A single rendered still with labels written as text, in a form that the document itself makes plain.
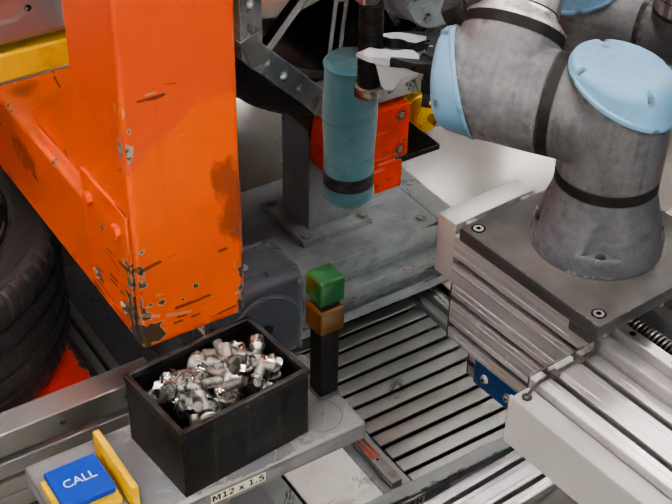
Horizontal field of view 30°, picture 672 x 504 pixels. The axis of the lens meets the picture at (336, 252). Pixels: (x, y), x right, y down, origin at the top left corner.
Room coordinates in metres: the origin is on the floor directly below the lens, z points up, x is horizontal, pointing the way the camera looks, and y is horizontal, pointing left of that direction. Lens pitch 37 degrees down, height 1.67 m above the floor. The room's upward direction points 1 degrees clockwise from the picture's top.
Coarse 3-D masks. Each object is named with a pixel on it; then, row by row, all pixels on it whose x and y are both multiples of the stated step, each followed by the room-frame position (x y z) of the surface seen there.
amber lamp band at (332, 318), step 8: (312, 304) 1.30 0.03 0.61; (312, 312) 1.29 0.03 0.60; (320, 312) 1.28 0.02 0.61; (328, 312) 1.28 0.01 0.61; (336, 312) 1.29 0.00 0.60; (312, 320) 1.29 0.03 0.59; (320, 320) 1.28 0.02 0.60; (328, 320) 1.28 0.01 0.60; (336, 320) 1.29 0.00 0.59; (312, 328) 1.29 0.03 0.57; (320, 328) 1.28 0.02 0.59; (328, 328) 1.28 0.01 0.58; (336, 328) 1.29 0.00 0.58
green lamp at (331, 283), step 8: (328, 264) 1.32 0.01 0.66; (312, 272) 1.30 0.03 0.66; (320, 272) 1.30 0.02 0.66; (328, 272) 1.30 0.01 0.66; (336, 272) 1.30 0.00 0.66; (312, 280) 1.29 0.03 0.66; (320, 280) 1.29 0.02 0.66; (328, 280) 1.29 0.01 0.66; (336, 280) 1.29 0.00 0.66; (344, 280) 1.29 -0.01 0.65; (312, 288) 1.29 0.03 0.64; (320, 288) 1.28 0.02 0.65; (328, 288) 1.28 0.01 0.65; (336, 288) 1.29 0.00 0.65; (344, 288) 1.30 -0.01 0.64; (312, 296) 1.29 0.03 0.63; (320, 296) 1.28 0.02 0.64; (328, 296) 1.28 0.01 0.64; (336, 296) 1.29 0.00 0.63; (320, 304) 1.28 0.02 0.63; (328, 304) 1.28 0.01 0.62
